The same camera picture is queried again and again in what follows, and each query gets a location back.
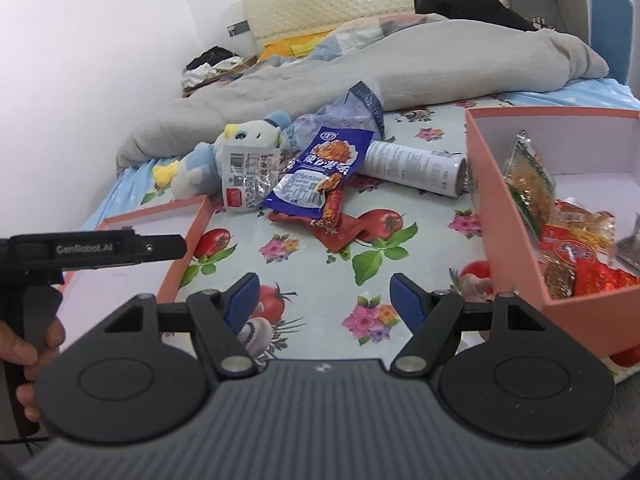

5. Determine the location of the person's left hand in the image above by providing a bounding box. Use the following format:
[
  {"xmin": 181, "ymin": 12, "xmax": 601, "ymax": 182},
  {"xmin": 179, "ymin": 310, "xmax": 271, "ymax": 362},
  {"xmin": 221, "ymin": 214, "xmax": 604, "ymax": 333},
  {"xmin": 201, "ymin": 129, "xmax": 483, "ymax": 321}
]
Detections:
[{"xmin": 0, "ymin": 316, "xmax": 67, "ymax": 425}]

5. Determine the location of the grey duvet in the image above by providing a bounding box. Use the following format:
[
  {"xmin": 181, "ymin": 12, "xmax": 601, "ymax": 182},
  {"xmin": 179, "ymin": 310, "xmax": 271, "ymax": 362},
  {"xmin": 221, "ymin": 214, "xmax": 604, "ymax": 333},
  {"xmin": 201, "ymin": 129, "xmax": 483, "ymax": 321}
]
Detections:
[{"xmin": 116, "ymin": 19, "xmax": 611, "ymax": 169}]

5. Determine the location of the crumpled red snack packet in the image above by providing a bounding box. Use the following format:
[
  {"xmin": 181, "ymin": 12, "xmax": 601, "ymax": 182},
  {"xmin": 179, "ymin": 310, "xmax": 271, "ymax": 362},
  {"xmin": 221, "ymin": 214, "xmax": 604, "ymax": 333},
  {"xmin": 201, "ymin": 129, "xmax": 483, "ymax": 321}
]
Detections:
[{"xmin": 269, "ymin": 209, "xmax": 369, "ymax": 253}]

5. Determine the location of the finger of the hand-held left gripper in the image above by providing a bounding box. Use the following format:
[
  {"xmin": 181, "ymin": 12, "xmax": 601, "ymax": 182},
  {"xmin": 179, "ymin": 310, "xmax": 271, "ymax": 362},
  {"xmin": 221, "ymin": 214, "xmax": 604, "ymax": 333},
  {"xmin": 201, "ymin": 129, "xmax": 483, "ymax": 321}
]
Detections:
[{"xmin": 134, "ymin": 234, "xmax": 189, "ymax": 263}]

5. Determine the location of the blue white plush toy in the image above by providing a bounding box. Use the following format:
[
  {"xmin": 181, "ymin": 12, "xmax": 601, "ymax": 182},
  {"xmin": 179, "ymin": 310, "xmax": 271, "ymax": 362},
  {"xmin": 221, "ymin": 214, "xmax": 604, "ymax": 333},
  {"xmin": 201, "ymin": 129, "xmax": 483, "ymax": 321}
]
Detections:
[{"xmin": 152, "ymin": 112, "xmax": 294, "ymax": 204}]

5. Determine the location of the pink box lid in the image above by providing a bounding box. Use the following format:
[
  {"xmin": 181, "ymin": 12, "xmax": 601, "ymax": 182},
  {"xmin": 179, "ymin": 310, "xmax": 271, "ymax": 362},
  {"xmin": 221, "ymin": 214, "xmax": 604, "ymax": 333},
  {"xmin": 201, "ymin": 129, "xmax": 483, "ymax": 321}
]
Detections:
[{"xmin": 55, "ymin": 195, "xmax": 214, "ymax": 318}]

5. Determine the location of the black cable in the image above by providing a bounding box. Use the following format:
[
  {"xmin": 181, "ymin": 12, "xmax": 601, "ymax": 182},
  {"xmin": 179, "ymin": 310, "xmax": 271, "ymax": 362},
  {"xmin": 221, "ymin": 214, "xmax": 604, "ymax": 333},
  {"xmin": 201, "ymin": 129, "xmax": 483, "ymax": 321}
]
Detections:
[{"xmin": 0, "ymin": 435, "xmax": 52, "ymax": 449}]

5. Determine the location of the black clothing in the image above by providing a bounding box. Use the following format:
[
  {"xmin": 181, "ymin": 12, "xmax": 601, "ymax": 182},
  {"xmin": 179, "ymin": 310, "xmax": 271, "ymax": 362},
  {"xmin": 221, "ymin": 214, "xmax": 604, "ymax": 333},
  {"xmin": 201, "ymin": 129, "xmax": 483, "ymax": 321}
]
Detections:
[{"xmin": 414, "ymin": 0, "xmax": 539, "ymax": 34}]

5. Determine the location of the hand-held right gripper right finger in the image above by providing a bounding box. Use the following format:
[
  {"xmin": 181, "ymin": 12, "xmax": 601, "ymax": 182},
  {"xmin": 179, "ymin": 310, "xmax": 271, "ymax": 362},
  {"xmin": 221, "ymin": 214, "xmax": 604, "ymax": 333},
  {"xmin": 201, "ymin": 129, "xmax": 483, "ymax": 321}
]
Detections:
[{"xmin": 389, "ymin": 273, "xmax": 548, "ymax": 377}]

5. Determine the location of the clear blue plastic bag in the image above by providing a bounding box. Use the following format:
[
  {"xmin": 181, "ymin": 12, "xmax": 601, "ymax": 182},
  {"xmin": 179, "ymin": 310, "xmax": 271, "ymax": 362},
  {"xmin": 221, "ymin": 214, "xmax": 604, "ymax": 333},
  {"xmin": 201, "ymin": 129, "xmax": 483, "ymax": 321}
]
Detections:
[{"xmin": 284, "ymin": 80, "xmax": 387, "ymax": 162}]

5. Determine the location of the blue padded panel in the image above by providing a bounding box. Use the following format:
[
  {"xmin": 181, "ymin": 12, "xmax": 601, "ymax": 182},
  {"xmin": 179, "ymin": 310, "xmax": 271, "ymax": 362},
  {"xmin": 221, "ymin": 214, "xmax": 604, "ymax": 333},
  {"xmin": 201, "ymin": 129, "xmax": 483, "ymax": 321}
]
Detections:
[{"xmin": 590, "ymin": 0, "xmax": 637, "ymax": 87}]

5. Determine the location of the floral bed sheet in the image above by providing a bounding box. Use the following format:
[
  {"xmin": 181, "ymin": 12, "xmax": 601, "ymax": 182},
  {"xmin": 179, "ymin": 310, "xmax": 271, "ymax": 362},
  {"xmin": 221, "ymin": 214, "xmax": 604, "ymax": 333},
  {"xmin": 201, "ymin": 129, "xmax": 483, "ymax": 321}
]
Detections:
[{"xmin": 80, "ymin": 77, "xmax": 640, "ymax": 386}]

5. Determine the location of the green yellow snack packet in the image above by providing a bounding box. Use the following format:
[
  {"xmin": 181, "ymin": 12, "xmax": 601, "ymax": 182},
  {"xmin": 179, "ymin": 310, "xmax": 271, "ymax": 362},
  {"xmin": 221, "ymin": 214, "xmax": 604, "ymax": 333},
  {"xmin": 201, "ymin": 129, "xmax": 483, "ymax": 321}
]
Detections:
[{"xmin": 501, "ymin": 131, "xmax": 557, "ymax": 232}]

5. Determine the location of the small grey packet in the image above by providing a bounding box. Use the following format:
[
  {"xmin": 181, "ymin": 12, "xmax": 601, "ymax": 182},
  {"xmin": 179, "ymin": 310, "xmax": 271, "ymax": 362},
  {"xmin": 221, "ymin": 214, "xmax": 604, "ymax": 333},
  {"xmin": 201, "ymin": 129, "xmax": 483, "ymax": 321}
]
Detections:
[{"xmin": 616, "ymin": 224, "xmax": 640, "ymax": 267}]

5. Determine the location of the cardboard box with clothes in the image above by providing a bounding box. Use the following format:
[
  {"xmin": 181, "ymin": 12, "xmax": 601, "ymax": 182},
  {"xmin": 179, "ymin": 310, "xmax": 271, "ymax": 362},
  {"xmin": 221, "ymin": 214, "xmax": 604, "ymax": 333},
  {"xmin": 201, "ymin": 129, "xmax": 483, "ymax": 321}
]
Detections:
[{"xmin": 181, "ymin": 46, "xmax": 262, "ymax": 99}]

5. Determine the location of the yellow cloth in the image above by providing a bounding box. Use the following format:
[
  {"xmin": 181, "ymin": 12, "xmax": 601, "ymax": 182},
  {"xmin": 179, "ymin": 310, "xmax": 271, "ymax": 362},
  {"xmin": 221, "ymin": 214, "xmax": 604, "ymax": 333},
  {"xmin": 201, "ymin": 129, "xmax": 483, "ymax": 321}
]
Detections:
[{"xmin": 259, "ymin": 30, "xmax": 337, "ymax": 62}]

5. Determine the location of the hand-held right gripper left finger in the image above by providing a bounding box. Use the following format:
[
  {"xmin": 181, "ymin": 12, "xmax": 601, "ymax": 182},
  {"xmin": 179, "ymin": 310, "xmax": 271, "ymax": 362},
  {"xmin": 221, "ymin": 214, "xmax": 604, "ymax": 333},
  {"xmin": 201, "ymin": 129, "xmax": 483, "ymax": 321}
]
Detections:
[{"xmin": 103, "ymin": 272, "xmax": 262, "ymax": 380}]

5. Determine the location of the blue snack packet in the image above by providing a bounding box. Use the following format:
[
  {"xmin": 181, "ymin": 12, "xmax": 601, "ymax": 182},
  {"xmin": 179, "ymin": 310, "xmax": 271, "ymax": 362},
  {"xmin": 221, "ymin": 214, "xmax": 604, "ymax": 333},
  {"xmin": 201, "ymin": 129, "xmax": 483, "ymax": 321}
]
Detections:
[{"xmin": 262, "ymin": 126, "xmax": 376, "ymax": 212}]

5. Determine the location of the white snack packet red label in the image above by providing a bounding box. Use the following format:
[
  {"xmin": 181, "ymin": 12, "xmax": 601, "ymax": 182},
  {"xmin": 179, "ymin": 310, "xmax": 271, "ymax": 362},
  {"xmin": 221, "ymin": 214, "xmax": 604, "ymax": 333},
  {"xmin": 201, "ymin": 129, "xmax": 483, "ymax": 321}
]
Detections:
[{"xmin": 220, "ymin": 141, "xmax": 282, "ymax": 214}]

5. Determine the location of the dark red snack packet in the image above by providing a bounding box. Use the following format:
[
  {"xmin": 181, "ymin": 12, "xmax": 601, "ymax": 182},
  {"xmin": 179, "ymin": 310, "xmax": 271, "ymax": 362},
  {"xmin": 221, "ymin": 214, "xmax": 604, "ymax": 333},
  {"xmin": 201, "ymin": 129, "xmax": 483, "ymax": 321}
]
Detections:
[{"xmin": 541, "ymin": 254, "xmax": 577, "ymax": 299}]

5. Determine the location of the red orange snack packet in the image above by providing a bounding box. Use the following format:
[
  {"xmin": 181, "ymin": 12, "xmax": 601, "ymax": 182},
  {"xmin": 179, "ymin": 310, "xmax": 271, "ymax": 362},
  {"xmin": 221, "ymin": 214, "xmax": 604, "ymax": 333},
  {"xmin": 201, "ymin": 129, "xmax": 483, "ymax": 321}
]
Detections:
[{"xmin": 539, "ymin": 198, "xmax": 617, "ymax": 267}]

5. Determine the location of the white cylindrical can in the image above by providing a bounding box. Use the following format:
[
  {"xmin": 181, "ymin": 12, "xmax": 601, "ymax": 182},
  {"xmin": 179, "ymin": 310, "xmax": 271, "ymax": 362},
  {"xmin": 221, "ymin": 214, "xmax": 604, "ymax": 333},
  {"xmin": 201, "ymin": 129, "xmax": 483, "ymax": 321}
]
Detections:
[{"xmin": 362, "ymin": 141, "xmax": 469, "ymax": 199}]

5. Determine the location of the pink cardboard box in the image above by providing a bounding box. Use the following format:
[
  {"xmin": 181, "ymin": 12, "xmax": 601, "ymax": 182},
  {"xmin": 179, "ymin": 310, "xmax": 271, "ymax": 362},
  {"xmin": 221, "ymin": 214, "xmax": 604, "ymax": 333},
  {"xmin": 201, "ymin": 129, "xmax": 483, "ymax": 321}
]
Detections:
[{"xmin": 464, "ymin": 106, "xmax": 640, "ymax": 359}]

